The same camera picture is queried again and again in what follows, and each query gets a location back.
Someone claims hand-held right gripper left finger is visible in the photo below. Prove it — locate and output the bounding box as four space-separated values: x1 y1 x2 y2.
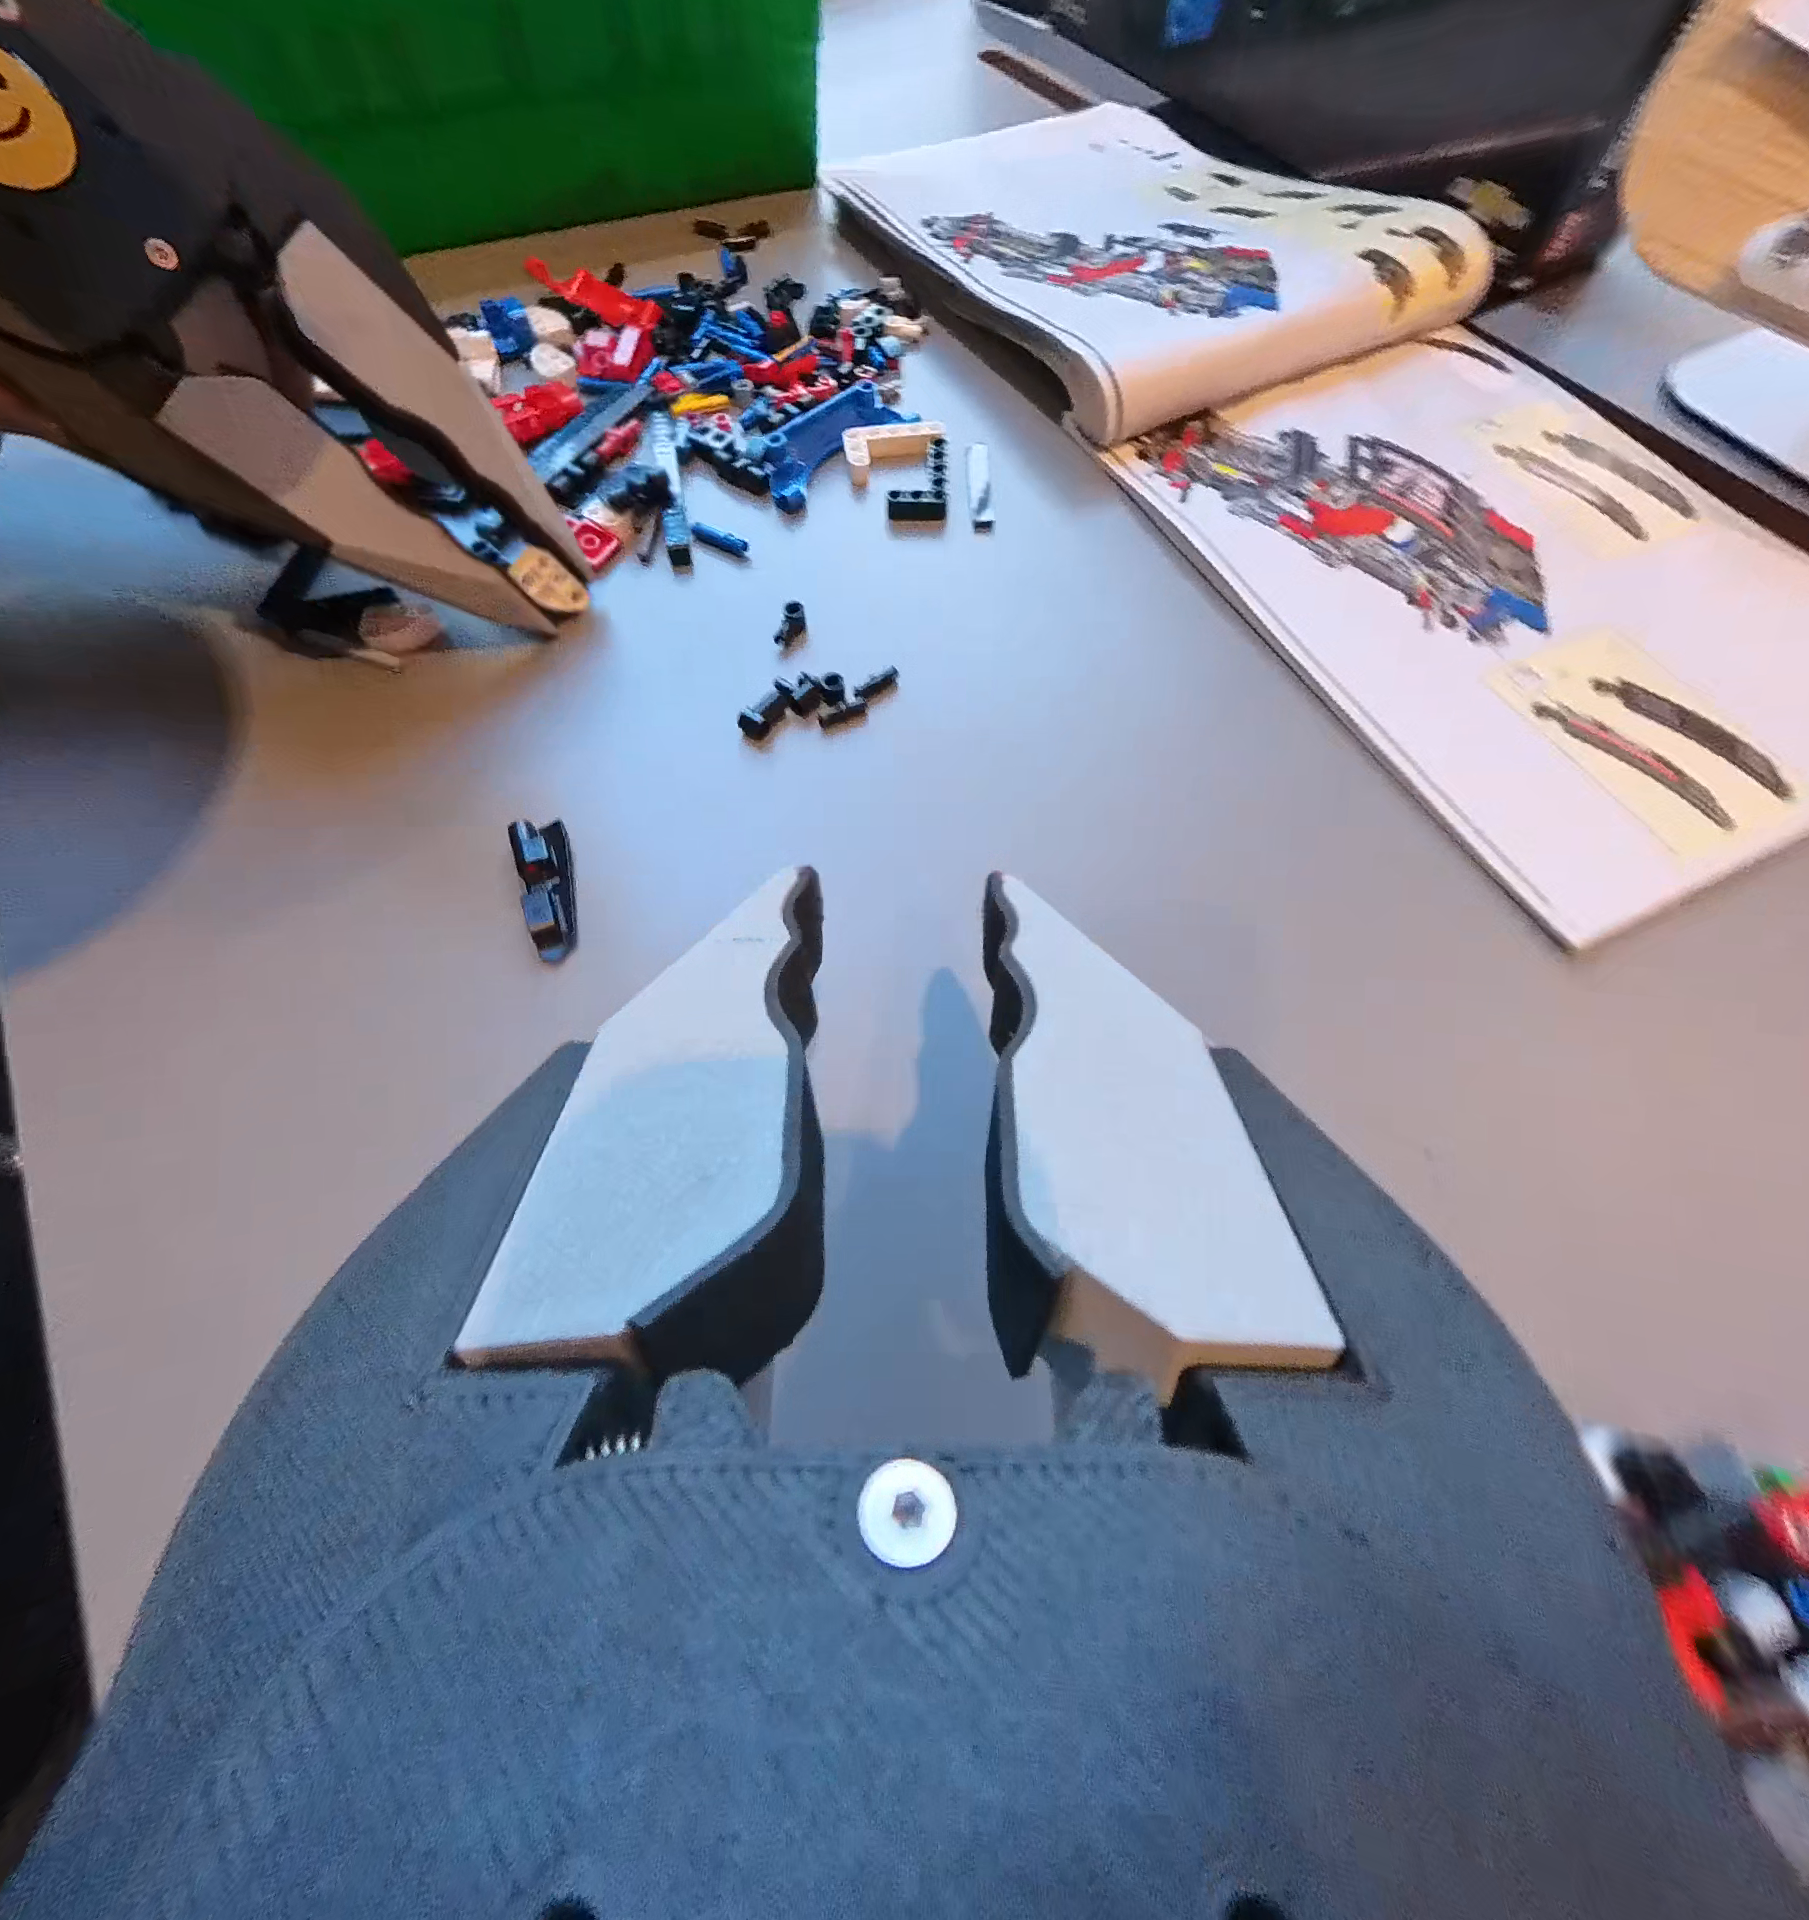
451 864 831 1388

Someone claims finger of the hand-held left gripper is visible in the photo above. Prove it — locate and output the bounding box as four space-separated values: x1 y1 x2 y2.
166 372 561 639
274 219 593 616

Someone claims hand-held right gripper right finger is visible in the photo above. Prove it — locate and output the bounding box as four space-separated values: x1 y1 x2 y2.
981 870 1351 1415

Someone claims small black brick assembly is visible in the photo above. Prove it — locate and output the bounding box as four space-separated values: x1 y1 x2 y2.
506 818 579 966

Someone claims pile of mixed toy bricks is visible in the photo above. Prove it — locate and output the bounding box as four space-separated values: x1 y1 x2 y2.
357 218 936 581

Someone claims building instruction booklet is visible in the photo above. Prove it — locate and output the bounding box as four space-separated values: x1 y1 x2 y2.
816 102 1809 955

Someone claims toy brick car model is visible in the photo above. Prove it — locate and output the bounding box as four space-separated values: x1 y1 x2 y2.
1579 1426 1809 1833

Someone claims green plastic bin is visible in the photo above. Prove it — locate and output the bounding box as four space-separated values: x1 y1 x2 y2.
100 0 820 257

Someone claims cluster of black pins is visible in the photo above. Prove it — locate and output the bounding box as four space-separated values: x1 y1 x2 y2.
735 666 900 741

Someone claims white L-shaped beam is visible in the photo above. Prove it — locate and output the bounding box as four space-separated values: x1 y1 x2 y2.
845 420 948 486

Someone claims white stand base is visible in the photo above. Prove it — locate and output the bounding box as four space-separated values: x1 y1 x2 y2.
1662 212 1809 528

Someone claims dark toy car set box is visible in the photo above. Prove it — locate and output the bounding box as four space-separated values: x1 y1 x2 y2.
972 0 1700 295

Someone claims blue curved brick frame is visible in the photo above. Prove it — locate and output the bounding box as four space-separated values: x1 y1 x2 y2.
766 381 909 515

